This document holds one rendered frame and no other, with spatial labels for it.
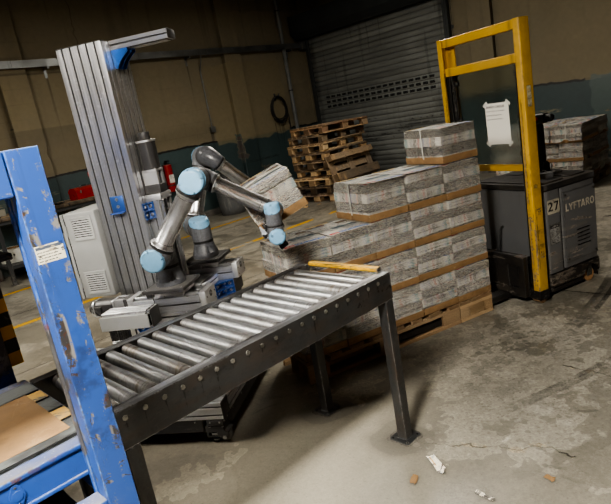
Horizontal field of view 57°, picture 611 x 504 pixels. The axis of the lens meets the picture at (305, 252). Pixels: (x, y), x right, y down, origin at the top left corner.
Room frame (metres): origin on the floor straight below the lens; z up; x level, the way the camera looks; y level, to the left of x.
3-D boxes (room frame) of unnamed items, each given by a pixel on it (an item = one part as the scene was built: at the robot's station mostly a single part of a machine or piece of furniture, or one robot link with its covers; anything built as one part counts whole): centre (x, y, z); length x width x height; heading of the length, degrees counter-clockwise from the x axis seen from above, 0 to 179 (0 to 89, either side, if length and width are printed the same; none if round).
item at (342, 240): (3.39, -0.34, 0.42); 1.17 x 0.39 x 0.83; 115
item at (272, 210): (2.57, 0.11, 1.10); 0.11 x 0.08 x 0.11; 175
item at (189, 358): (1.88, 0.53, 0.77); 0.47 x 0.05 x 0.05; 42
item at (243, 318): (2.10, 0.29, 0.77); 0.47 x 0.05 x 0.05; 42
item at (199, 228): (3.22, 0.58, 0.98); 0.13 x 0.12 x 0.14; 22
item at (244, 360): (1.87, 0.17, 0.74); 1.34 x 0.05 x 0.12; 132
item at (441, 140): (3.70, -1.00, 0.65); 0.39 x 0.30 x 1.29; 25
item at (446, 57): (4.18, -1.25, 0.97); 0.09 x 0.09 x 1.75; 25
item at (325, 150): (10.18, -0.78, 0.65); 1.33 x 0.94 x 1.30; 136
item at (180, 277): (2.73, 0.69, 0.87); 0.15 x 0.15 x 0.10
